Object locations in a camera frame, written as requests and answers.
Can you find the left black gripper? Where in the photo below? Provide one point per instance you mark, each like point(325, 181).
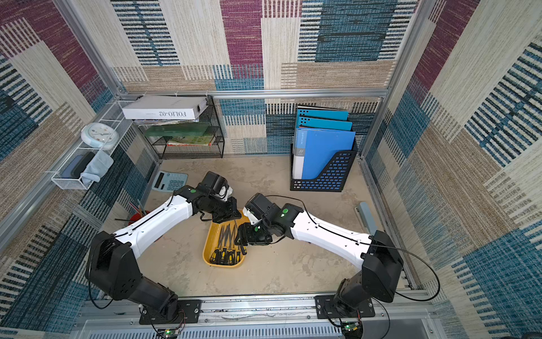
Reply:
point(231, 214)

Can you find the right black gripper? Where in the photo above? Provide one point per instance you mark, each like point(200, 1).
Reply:
point(253, 233)

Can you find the file tool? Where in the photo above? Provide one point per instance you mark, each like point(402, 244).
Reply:
point(215, 255)
point(226, 245)
point(238, 239)
point(238, 255)
point(221, 248)
point(231, 252)

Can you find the yellow storage tray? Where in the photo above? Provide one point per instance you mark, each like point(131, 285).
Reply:
point(211, 237)

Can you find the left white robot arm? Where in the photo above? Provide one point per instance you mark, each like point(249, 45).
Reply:
point(112, 261)

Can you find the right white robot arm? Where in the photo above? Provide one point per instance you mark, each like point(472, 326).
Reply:
point(375, 256)

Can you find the black perforated file holder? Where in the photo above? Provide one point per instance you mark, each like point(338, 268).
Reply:
point(332, 178)

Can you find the white folio box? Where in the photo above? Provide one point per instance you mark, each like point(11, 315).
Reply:
point(158, 107)

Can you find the teal calculator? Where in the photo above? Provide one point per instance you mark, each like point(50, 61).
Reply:
point(169, 181)

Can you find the green book on shelf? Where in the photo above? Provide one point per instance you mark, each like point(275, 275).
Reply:
point(175, 130)

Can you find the red pen cup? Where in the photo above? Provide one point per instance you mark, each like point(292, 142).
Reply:
point(139, 212)

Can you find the blue front folder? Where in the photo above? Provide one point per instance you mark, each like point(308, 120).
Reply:
point(314, 148)

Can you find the teal middle folder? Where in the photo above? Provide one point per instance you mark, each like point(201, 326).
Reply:
point(317, 123)

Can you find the teal folder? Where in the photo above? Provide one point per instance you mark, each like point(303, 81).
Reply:
point(317, 123)
point(322, 113)

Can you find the teal rear folder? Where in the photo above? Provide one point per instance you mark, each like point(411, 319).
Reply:
point(322, 113)

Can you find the light blue cloth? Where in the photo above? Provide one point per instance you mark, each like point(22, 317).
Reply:
point(97, 168)

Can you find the white round clock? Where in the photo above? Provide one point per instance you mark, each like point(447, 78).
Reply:
point(99, 136)

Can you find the dark phone in basket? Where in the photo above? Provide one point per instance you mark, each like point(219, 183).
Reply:
point(77, 166)

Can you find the black wire shelf rack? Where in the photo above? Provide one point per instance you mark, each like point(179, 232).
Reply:
point(209, 145)

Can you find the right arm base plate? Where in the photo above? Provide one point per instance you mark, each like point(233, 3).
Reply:
point(327, 307)

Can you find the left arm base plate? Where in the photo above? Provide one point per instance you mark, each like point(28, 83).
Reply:
point(184, 311)

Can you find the white wire wall basket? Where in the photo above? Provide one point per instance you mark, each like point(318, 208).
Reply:
point(112, 116)

